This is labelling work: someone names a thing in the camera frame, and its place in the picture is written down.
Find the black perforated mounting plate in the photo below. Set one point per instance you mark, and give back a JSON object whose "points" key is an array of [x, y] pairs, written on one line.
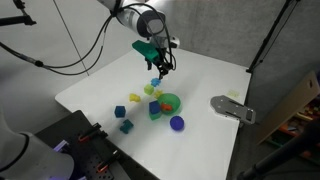
{"points": [[73, 133]]}

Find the grey metal bracket plate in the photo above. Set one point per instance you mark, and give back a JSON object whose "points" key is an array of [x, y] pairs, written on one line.
{"points": [[230, 108]]}

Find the thick black tripod leg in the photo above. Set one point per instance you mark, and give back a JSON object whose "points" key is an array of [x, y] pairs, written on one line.
{"points": [[283, 153]]}

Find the dark blue cube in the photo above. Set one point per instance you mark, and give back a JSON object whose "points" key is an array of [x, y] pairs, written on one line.
{"points": [[120, 111]]}

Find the black clamp with orange tips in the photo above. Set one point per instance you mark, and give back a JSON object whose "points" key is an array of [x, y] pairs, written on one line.
{"points": [[90, 132], [108, 161]]}

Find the yellow spiky star toy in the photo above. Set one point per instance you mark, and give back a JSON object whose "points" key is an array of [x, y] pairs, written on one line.
{"points": [[158, 94]]}

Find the thin black stand pole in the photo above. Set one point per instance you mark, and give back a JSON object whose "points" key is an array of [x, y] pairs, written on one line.
{"points": [[270, 33]]}

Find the wooden toy storage shelf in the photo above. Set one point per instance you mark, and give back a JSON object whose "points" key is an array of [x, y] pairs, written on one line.
{"points": [[286, 106]]}

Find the orange toy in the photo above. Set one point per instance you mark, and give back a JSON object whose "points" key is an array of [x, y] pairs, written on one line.
{"points": [[166, 107]]}

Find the purple bumpy ball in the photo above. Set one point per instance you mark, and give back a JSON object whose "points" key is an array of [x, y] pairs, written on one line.
{"points": [[177, 123]]}

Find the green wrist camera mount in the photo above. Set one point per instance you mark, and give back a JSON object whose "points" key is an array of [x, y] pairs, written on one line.
{"points": [[145, 49]]}

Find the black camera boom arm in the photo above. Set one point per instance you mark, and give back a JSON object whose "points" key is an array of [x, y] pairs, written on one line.
{"points": [[16, 20]]}

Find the dark blue polyhedron block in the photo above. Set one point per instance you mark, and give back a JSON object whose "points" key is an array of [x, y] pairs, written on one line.
{"points": [[154, 107]]}

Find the teal toy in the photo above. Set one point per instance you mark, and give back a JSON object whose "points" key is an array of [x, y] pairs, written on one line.
{"points": [[126, 126]]}

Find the pale yellow sticker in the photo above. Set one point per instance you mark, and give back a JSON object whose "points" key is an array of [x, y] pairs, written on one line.
{"points": [[233, 93]]}

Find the green block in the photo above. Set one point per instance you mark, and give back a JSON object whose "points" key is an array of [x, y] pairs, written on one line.
{"points": [[154, 117]]}

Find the green plastic bowl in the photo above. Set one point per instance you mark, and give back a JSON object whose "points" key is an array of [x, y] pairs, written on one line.
{"points": [[174, 101]]}

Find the lime green cube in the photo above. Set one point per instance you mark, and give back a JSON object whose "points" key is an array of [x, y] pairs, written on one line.
{"points": [[148, 89]]}

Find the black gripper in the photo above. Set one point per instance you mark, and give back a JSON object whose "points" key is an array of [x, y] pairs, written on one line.
{"points": [[165, 56]]}

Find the light blue toy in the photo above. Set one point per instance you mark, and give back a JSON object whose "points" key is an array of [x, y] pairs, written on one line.
{"points": [[155, 82]]}

